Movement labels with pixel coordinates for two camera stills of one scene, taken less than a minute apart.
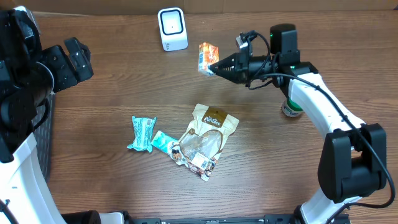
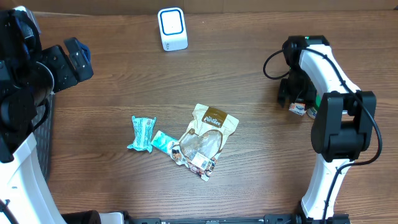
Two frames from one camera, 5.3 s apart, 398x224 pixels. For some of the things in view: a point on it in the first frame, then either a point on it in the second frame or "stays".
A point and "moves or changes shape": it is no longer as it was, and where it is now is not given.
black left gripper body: (64, 72) stays
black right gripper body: (243, 70) → (299, 86)
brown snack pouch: (200, 148) stays
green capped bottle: (290, 108) moves or changes shape
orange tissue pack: (208, 54) → (297, 107)
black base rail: (269, 219) stays
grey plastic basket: (43, 136) stays
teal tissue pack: (162, 140) stays
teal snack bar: (143, 129) stays
